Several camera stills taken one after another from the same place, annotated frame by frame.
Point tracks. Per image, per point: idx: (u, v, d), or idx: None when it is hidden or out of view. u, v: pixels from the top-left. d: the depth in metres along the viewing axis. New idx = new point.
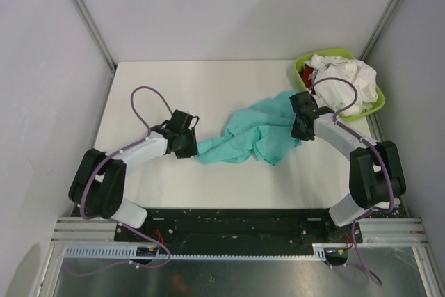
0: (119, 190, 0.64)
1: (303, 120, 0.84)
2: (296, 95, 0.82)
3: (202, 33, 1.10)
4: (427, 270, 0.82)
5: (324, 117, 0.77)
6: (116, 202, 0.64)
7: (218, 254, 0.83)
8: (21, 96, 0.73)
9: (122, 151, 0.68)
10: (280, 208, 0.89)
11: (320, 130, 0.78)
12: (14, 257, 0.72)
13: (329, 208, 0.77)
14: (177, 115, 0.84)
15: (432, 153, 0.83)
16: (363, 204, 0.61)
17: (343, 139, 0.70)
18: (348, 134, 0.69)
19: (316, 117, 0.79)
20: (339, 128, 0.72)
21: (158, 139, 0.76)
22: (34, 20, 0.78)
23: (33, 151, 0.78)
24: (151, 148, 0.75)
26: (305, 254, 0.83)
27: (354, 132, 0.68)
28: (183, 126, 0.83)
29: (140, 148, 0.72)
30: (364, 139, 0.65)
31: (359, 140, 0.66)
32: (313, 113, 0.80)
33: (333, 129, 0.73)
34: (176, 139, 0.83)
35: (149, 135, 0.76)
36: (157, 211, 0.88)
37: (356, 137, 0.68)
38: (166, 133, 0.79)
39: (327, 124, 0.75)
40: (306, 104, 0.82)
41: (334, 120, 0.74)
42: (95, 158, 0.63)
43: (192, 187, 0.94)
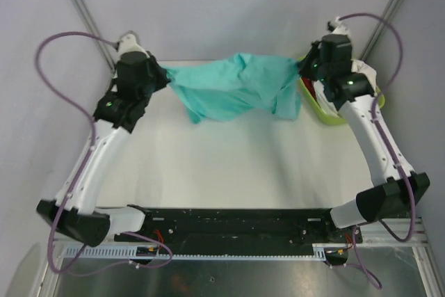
0: (96, 221, 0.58)
1: (330, 85, 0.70)
2: (334, 43, 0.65)
3: (202, 33, 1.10)
4: (427, 270, 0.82)
5: (361, 104, 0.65)
6: (101, 228, 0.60)
7: (219, 254, 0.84)
8: (22, 97, 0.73)
9: (71, 194, 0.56)
10: (280, 207, 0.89)
11: (348, 117, 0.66)
12: (15, 257, 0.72)
13: (331, 209, 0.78)
14: (120, 73, 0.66)
15: (432, 153, 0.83)
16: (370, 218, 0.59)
17: (375, 151, 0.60)
18: (382, 148, 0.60)
19: (352, 87, 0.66)
20: (375, 131, 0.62)
21: (107, 138, 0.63)
22: (35, 21, 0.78)
23: (34, 152, 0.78)
24: (107, 154, 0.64)
26: (305, 254, 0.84)
27: (390, 149, 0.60)
28: (135, 80, 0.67)
29: (91, 167, 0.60)
30: (400, 165, 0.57)
31: (394, 164, 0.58)
32: (348, 83, 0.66)
33: (365, 130, 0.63)
34: (135, 108, 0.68)
35: (94, 144, 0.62)
36: (158, 211, 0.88)
37: (391, 157, 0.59)
38: (116, 102, 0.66)
39: (361, 118, 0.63)
40: (340, 60, 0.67)
41: (372, 117, 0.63)
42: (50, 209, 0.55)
43: (193, 187, 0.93)
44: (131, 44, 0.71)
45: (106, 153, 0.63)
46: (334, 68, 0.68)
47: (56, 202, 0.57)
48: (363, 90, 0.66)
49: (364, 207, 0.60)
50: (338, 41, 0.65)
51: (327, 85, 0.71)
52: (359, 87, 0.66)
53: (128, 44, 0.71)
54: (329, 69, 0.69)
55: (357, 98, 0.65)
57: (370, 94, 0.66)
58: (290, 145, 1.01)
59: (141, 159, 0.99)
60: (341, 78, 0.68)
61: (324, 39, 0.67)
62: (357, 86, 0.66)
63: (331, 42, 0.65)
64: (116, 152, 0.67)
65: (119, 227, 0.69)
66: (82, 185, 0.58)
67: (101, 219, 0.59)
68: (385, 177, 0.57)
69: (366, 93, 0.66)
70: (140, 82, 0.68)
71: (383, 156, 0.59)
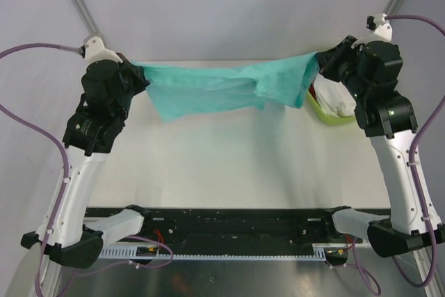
0: (83, 249, 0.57)
1: (368, 110, 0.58)
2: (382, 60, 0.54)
3: (201, 33, 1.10)
4: (427, 269, 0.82)
5: (400, 140, 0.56)
6: (90, 252, 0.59)
7: (219, 254, 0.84)
8: (21, 97, 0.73)
9: (51, 229, 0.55)
10: (280, 207, 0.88)
11: (379, 149, 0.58)
12: (15, 258, 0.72)
13: (335, 213, 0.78)
14: (90, 91, 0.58)
15: (433, 154, 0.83)
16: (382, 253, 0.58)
17: (405, 200, 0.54)
18: (414, 197, 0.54)
19: (393, 117, 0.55)
20: (410, 177, 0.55)
21: (81, 168, 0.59)
22: (34, 21, 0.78)
23: (34, 152, 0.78)
24: (84, 181, 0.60)
26: (304, 254, 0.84)
27: (421, 198, 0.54)
28: (104, 97, 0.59)
29: (69, 200, 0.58)
30: (428, 218, 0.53)
31: (423, 217, 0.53)
32: (390, 114, 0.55)
33: (398, 173, 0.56)
34: (109, 124, 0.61)
35: (67, 177, 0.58)
36: (158, 211, 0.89)
37: (421, 209, 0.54)
38: (85, 125, 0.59)
39: (397, 158, 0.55)
40: (384, 82, 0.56)
41: (408, 160, 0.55)
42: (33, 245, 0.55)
43: (195, 188, 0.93)
44: (96, 50, 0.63)
45: (83, 181, 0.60)
46: (375, 90, 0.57)
47: (39, 236, 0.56)
48: (404, 122, 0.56)
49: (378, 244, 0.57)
50: (387, 58, 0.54)
51: (359, 106, 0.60)
52: (400, 114, 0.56)
53: (92, 51, 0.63)
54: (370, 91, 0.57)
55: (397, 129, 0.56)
57: (411, 127, 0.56)
58: (290, 145, 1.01)
59: (140, 160, 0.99)
60: (379, 103, 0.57)
61: (366, 53, 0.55)
62: (397, 114, 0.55)
63: (378, 58, 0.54)
64: (96, 173, 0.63)
65: (116, 236, 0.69)
66: (62, 219, 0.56)
67: (89, 242, 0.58)
68: (409, 230, 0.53)
69: (406, 127, 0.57)
70: (110, 99, 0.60)
71: (411, 206, 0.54)
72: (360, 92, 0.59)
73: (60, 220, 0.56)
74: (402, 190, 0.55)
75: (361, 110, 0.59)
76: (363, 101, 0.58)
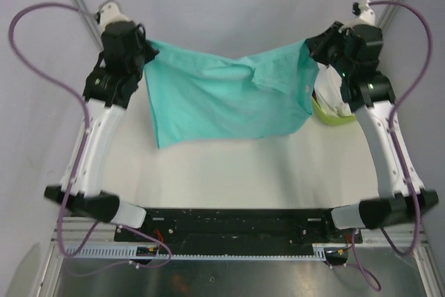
0: (103, 202, 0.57)
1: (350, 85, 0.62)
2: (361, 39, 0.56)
3: (201, 33, 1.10)
4: (426, 269, 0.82)
5: (381, 110, 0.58)
6: (108, 206, 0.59)
7: (218, 254, 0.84)
8: (22, 97, 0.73)
9: (74, 179, 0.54)
10: (281, 208, 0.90)
11: (361, 122, 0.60)
12: (15, 258, 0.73)
13: (333, 210, 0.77)
14: (108, 46, 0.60)
15: (432, 153, 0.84)
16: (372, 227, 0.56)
17: (387, 164, 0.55)
18: (395, 161, 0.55)
19: (372, 92, 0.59)
20: (391, 143, 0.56)
21: (101, 120, 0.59)
22: (36, 21, 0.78)
23: (35, 152, 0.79)
24: (103, 135, 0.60)
26: (305, 254, 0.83)
27: (402, 162, 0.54)
28: (124, 52, 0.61)
29: (90, 152, 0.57)
30: (411, 181, 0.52)
31: (405, 179, 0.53)
32: (369, 88, 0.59)
33: (379, 140, 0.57)
34: (128, 82, 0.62)
35: (89, 128, 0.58)
36: (157, 211, 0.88)
37: (403, 171, 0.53)
38: (104, 81, 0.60)
39: (377, 126, 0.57)
40: (366, 61, 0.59)
41: (389, 126, 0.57)
42: (56, 196, 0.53)
43: (195, 189, 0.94)
44: (112, 14, 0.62)
45: (103, 135, 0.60)
46: (358, 67, 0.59)
47: (61, 187, 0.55)
48: (383, 96, 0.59)
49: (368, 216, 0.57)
50: (367, 35, 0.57)
51: (343, 83, 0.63)
52: (379, 90, 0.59)
53: (107, 16, 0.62)
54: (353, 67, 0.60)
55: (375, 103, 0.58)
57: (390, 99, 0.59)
58: (290, 145, 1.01)
59: (140, 160, 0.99)
60: (361, 81, 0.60)
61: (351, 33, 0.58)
62: (377, 90, 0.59)
63: (360, 38, 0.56)
64: (113, 133, 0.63)
65: (122, 219, 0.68)
66: (84, 169, 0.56)
67: (108, 197, 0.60)
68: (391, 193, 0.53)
69: (384, 99, 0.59)
70: (128, 55, 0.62)
71: (393, 169, 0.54)
72: (345, 71, 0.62)
73: (82, 170, 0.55)
74: (384, 155, 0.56)
75: (345, 87, 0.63)
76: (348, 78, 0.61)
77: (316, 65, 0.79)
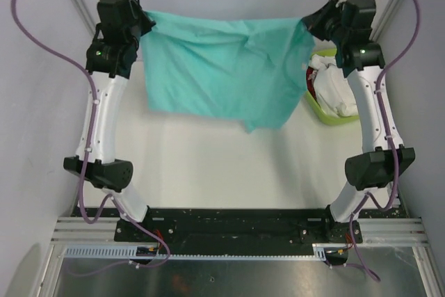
0: (119, 167, 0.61)
1: (343, 50, 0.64)
2: (355, 8, 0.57)
3: None
4: (426, 269, 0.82)
5: (370, 72, 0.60)
6: (123, 172, 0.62)
7: (219, 254, 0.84)
8: (21, 97, 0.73)
9: (90, 147, 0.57)
10: (281, 208, 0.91)
11: (352, 85, 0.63)
12: (15, 258, 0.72)
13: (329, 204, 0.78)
14: (103, 16, 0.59)
15: (431, 154, 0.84)
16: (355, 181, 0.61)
17: (371, 122, 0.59)
18: (379, 117, 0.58)
19: (363, 55, 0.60)
20: (376, 102, 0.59)
21: (108, 90, 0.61)
22: (35, 21, 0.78)
23: (35, 152, 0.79)
24: (111, 104, 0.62)
26: (305, 254, 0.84)
27: (384, 119, 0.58)
28: (122, 19, 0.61)
29: (102, 121, 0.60)
30: (391, 138, 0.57)
31: (386, 135, 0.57)
32: (360, 53, 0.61)
33: (366, 99, 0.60)
34: (126, 50, 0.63)
35: (95, 98, 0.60)
36: (157, 211, 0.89)
37: (385, 127, 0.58)
38: (106, 50, 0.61)
39: (366, 88, 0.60)
40: (360, 28, 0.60)
41: (376, 87, 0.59)
42: (75, 164, 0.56)
43: (195, 188, 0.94)
44: None
45: (110, 103, 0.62)
46: (351, 34, 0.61)
47: (78, 156, 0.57)
48: (373, 61, 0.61)
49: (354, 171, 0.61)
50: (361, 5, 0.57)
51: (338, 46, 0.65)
52: (370, 58, 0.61)
53: None
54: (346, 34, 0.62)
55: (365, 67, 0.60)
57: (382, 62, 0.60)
58: (290, 145, 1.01)
59: (141, 159, 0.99)
60: (354, 46, 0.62)
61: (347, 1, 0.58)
62: (370, 55, 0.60)
63: (354, 5, 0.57)
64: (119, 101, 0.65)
65: (126, 203, 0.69)
66: (98, 138, 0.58)
67: (122, 164, 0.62)
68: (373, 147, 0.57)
69: (374, 64, 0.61)
70: (126, 21, 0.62)
71: (377, 126, 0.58)
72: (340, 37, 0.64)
73: (96, 138, 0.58)
74: (369, 112, 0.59)
75: (340, 50, 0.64)
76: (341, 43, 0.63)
77: (312, 43, 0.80)
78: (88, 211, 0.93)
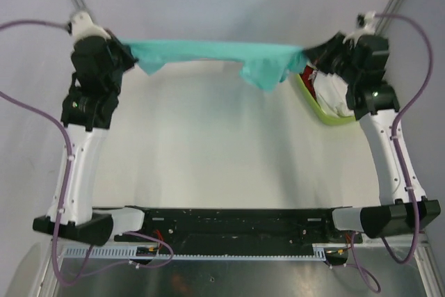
0: (95, 227, 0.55)
1: (353, 94, 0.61)
2: (368, 49, 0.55)
3: (201, 34, 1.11)
4: (426, 269, 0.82)
5: (382, 119, 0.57)
6: (101, 231, 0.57)
7: (218, 254, 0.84)
8: (22, 97, 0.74)
9: (62, 209, 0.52)
10: (282, 209, 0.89)
11: (367, 130, 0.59)
12: (15, 257, 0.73)
13: (334, 209, 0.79)
14: (78, 63, 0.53)
15: (431, 153, 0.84)
16: (373, 234, 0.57)
17: (387, 170, 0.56)
18: (398, 168, 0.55)
19: (375, 99, 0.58)
20: (393, 149, 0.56)
21: (84, 145, 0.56)
22: (35, 21, 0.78)
23: (35, 151, 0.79)
24: (89, 158, 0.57)
26: (305, 254, 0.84)
27: (404, 169, 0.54)
28: (96, 69, 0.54)
29: (77, 179, 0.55)
30: (412, 188, 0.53)
31: (406, 186, 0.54)
32: (373, 95, 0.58)
33: (382, 147, 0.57)
34: (107, 99, 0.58)
35: (70, 154, 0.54)
36: (157, 211, 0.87)
37: (405, 179, 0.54)
38: (83, 100, 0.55)
39: (381, 133, 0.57)
40: (374, 69, 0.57)
41: (390, 134, 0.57)
42: (46, 227, 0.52)
43: (194, 189, 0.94)
44: (85, 26, 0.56)
45: (87, 157, 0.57)
46: (364, 76, 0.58)
47: (51, 218, 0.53)
48: (387, 104, 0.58)
49: (369, 223, 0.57)
50: (375, 46, 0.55)
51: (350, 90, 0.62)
52: (384, 101, 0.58)
53: (79, 28, 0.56)
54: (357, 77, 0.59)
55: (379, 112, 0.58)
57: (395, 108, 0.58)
58: (290, 145, 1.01)
59: (141, 159, 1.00)
60: (366, 89, 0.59)
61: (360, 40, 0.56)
62: (383, 100, 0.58)
63: (367, 47, 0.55)
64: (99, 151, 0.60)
65: (122, 221, 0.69)
66: (71, 199, 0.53)
67: (101, 220, 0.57)
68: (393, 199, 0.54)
69: (389, 108, 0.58)
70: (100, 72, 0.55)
71: (395, 177, 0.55)
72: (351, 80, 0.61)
73: (69, 199, 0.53)
74: (387, 161, 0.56)
75: (350, 93, 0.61)
76: (353, 85, 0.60)
77: None
78: None
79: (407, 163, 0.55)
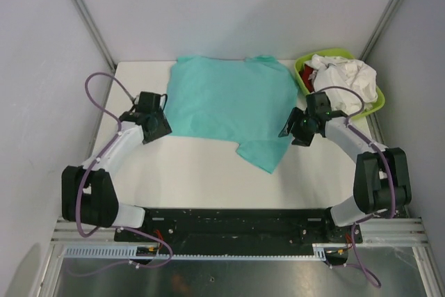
0: (112, 196, 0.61)
1: (313, 121, 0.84)
2: (313, 95, 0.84)
3: (201, 33, 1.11)
4: (426, 269, 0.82)
5: (336, 119, 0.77)
6: (113, 210, 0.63)
7: (219, 254, 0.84)
8: (21, 96, 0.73)
9: (99, 159, 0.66)
10: (282, 207, 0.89)
11: (331, 132, 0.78)
12: (15, 258, 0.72)
13: (332, 208, 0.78)
14: (144, 99, 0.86)
15: (431, 154, 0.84)
16: (365, 208, 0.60)
17: (352, 142, 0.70)
18: (359, 139, 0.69)
19: (328, 118, 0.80)
20: (352, 131, 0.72)
21: (131, 129, 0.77)
22: (34, 21, 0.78)
23: (34, 152, 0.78)
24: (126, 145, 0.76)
26: (305, 254, 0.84)
27: (363, 136, 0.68)
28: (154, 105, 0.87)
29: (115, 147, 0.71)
30: (374, 143, 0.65)
31: (368, 143, 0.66)
32: (326, 115, 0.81)
33: (344, 132, 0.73)
34: (150, 121, 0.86)
35: (121, 131, 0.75)
36: (158, 211, 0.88)
37: (366, 141, 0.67)
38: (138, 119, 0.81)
39: (338, 127, 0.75)
40: (321, 105, 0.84)
41: (346, 124, 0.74)
42: (75, 172, 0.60)
43: (194, 189, 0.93)
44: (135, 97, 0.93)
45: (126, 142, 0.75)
46: (318, 108, 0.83)
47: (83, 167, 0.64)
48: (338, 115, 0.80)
49: (359, 204, 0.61)
50: (316, 93, 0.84)
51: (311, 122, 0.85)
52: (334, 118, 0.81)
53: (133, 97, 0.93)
54: (313, 110, 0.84)
55: (333, 119, 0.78)
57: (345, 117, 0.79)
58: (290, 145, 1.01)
59: (141, 160, 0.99)
60: (321, 115, 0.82)
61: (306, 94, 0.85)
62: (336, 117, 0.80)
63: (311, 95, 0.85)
64: (127, 150, 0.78)
65: (122, 219, 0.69)
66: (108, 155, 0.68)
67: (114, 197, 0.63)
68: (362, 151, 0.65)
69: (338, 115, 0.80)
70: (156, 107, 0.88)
71: (358, 142, 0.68)
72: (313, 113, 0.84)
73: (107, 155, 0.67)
74: (349, 137, 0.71)
75: (311, 122, 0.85)
76: (312, 115, 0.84)
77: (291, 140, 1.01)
78: None
79: (365, 134, 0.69)
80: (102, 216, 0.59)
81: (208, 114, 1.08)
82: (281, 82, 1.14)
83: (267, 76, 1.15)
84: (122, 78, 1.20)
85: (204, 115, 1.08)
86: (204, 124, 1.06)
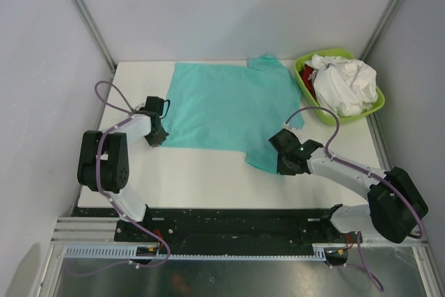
0: (125, 160, 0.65)
1: (293, 161, 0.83)
2: (276, 137, 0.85)
3: (201, 33, 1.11)
4: (426, 269, 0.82)
5: (318, 155, 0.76)
6: (124, 174, 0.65)
7: (218, 254, 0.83)
8: (21, 96, 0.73)
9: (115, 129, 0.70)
10: (280, 207, 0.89)
11: (318, 170, 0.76)
12: (15, 258, 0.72)
13: (332, 217, 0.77)
14: (151, 101, 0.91)
15: (431, 154, 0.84)
16: (395, 237, 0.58)
17: (348, 175, 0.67)
18: (354, 171, 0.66)
19: (306, 156, 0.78)
20: (337, 164, 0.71)
21: (142, 117, 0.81)
22: (34, 21, 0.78)
23: (34, 151, 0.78)
24: (139, 124, 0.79)
26: (305, 254, 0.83)
27: (357, 167, 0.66)
28: (158, 109, 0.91)
29: (130, 125, 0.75)
30: (372, 171, 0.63)
31: (367, 174, 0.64)
32: (301, 152, 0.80)
33: (332, 167, 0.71)
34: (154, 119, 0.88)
35: (133, 117, 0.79)
36: (157, 211, 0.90)
37: (363, 171, 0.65)
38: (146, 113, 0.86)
39: (323, 163, 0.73)
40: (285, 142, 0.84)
41: (329, 156, 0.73)
42: (94, 137, 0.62)
43: (194, 189, 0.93)
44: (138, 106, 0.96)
45: (140, 124, 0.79)
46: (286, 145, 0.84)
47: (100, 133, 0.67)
48: (313, 147, 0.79)
49: (385, 232, 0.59)
50: (278, 134, 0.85)
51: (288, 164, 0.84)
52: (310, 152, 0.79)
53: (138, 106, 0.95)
54: (285, 152, 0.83)
55: (313, 156, 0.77)
57: (320, 147, 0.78)
58: None
59: (140, 160, 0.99)
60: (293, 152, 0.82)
61: (270, 139, 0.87)
62: (311, 149, 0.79)
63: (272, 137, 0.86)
64: (137, 135, 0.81)
65: (125, 205, 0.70)
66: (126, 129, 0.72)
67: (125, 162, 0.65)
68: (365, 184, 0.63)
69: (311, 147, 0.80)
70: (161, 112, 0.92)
71: (357, 174, 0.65)
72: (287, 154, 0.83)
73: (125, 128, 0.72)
74: (344, 173, 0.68)
75: (288, 163, 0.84)
76: (287, 155, 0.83)
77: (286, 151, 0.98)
78: (88, 211, 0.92)
79: (353, 162, 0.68)
80: (116, 177, 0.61)
81: (213, 124, 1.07)
82: (281, 81, 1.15)
83: (269, 81, 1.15)
84: (121, 77, 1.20)
85: (208, 126, 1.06)
86: (209, 135, 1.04)
